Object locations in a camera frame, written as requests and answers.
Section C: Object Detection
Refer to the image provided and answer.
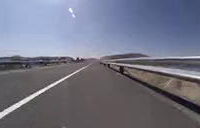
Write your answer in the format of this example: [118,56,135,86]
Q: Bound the distant low hills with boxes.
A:
[0,55,76,62]

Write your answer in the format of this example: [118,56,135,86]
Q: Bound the grey asphalt road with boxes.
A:
[0,59,200,128]

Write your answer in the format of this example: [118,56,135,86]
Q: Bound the white painted road line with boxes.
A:
[0,62,93,122]

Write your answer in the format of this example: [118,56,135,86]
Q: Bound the brown hill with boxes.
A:
[100,52,150,61]

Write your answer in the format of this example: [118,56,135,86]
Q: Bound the metal guardrail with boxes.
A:
[0,57,76,72]
[100,55,200,87]

